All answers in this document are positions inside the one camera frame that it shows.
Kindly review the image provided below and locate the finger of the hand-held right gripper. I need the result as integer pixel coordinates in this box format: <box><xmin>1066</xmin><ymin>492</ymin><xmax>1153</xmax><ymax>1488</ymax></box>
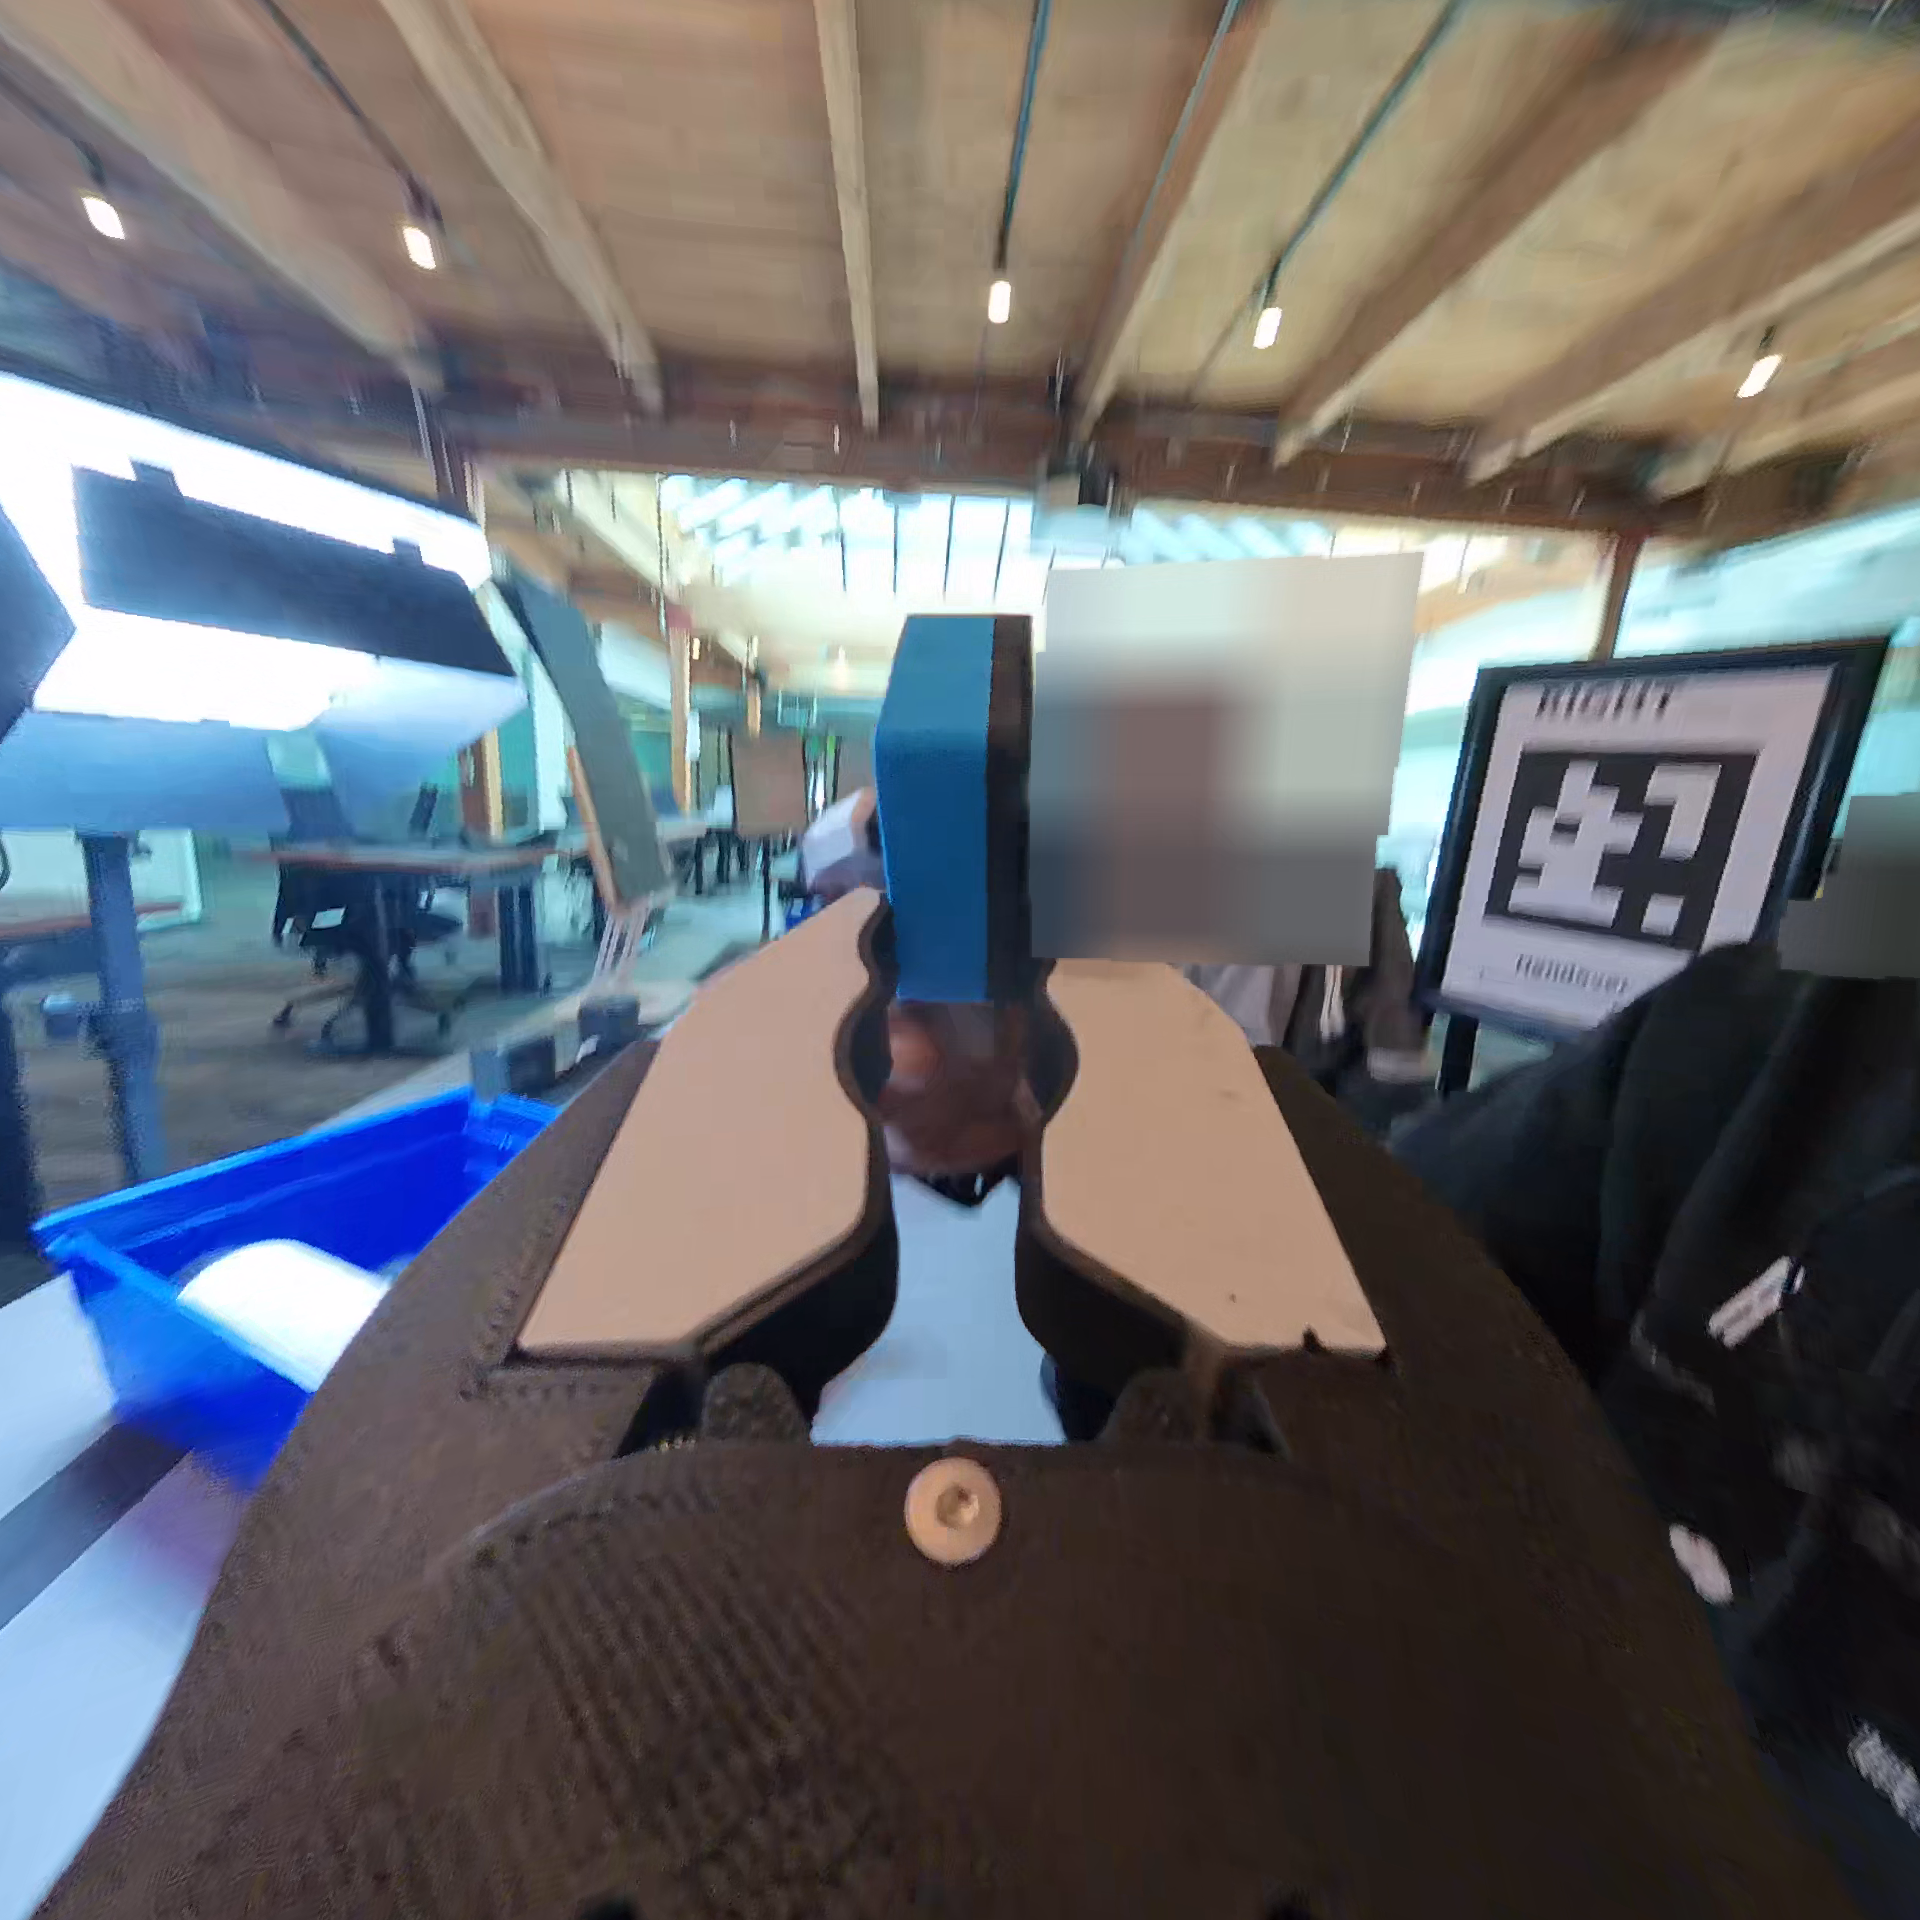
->
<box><xmin>800</xmin><ymin>784</ymin><xmax>890</xmax><ymax>904</ymax></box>

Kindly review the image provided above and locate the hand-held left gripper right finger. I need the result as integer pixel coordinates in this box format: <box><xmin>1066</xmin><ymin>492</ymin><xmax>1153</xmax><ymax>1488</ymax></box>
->
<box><xmin>1018</xmin><ymin>960</ymin><xmax>1390</xmax><ymax>1442</ymax></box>

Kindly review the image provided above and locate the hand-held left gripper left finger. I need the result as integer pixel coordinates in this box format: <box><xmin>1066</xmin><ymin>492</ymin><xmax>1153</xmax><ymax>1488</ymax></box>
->
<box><xmin>517</xmin><ymin>887</ymin><xmax>899</xmax><ymax>1450</ymax></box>

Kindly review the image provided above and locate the blue black eraser block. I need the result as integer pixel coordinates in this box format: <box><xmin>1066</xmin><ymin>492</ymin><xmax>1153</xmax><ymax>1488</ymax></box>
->
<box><xmin>874</xmin><ymin>612</ymin><xmax>1041</xmax><ymax>1003</ymax></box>

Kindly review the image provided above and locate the white bottle black cap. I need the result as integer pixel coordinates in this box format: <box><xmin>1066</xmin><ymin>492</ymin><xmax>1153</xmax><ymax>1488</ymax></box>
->
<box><xmin>176</xmin><ymin>1236</ymin><xmax>395</xmax><ymax>1389</ymax></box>

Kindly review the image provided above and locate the blue plastic bin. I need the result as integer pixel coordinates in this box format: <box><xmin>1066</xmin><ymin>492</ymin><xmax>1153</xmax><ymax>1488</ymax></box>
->
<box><xmin>32</xmin><ymin>1087</ymin><xmax>564</xmax><ymax>1488</ymax></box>

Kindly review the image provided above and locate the white flip chart board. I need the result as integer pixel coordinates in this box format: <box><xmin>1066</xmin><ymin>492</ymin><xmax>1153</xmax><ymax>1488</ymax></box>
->
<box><xmin>729</xmin><ymin>730</ymin><xmax>812</xmax><ymax>842</ymax></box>

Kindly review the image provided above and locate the person's upper body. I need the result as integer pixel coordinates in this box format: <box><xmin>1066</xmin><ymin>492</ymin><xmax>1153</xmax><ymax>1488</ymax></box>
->
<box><xmin>1192</xmin><ymin>871</ymin><xmax>1433</xmax><ymax>1112</ymax></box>

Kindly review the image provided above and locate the black panel on white stand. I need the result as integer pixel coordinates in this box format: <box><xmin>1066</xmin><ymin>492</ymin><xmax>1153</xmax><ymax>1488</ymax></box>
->
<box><xmin>496</xmin><ymin>576</ymin><xmax>676</xmax><ymax>976</ymax></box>

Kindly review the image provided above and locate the wooden top desk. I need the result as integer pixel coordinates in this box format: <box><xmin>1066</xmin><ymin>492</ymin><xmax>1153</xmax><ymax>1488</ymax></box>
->
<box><xmin>270</xmin><ymin>838</ymin><xmax>587</xmax><ymax>1037</ymax></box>

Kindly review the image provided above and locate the black office chair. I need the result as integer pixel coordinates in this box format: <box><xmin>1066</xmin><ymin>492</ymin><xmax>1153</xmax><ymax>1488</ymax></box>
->
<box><xmin>270</xmin><ymin>786</ymin><xmax>460</xmax><ymax>1052</ymax></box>

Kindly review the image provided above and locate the black framed marker sign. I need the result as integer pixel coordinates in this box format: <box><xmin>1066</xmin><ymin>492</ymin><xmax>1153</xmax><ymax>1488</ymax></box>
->
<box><xmin>1411</xmin><ymin>638</ymin><xmax>1892</xmax><ymax>1096</ymax></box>

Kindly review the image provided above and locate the studio softbox light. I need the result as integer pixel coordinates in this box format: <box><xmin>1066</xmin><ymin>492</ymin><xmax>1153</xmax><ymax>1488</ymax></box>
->
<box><xmin>0</xmin><ymin>367</ymin><xmax>528</xmax><ymax>1186</ymax></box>

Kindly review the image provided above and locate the black-sleeved operator arm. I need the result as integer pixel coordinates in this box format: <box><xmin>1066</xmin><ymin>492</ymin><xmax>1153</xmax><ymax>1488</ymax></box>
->
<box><xmin>1590</xmin><ymin>960</ymin><xmax>1920</xmax><ymax>1920</ymax></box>

